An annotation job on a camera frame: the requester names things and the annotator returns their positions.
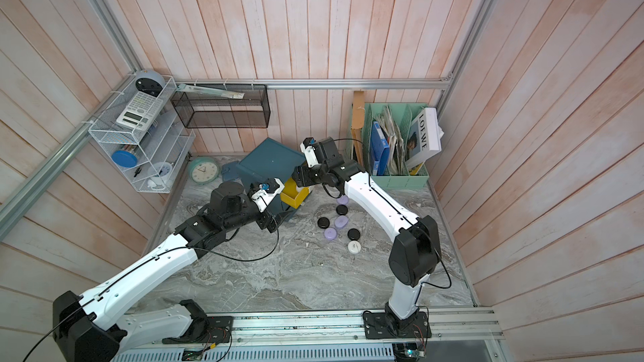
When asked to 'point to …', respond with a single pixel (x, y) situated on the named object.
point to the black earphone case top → (341, 209)
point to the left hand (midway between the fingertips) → (281, 202)
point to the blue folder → (379, 151)
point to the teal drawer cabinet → (269, 160)
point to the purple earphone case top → (343, 200)
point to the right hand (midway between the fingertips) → (299, 173)
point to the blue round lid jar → (124, 158)
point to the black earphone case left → (323, 222)
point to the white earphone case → (354, 246)
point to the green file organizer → (395, 120)
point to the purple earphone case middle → (341, 221)
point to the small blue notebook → (229, 171)
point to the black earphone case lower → (354, 234)
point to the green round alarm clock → (204, 170)
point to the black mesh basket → (223, 106)
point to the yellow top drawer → (291, 195)
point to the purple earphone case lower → (329, 233)
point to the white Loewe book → (424, 137)
